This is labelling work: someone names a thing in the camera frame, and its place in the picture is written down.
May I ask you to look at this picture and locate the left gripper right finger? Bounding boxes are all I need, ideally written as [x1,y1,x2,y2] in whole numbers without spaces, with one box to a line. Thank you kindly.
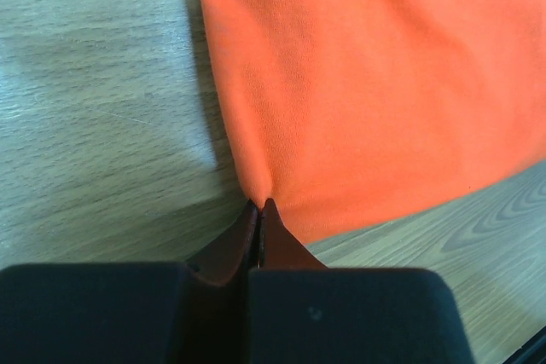
[247,199,473,363]

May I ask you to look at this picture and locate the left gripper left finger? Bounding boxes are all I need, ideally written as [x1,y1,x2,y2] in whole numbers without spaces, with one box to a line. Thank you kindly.
[1,204,258,363]

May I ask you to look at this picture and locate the orange t shirt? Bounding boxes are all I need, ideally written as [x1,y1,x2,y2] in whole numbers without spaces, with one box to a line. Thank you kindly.
[200,0,545,243]

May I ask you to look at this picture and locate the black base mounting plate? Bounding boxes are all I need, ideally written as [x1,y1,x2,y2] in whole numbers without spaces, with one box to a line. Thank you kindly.
[504,327,546,364]

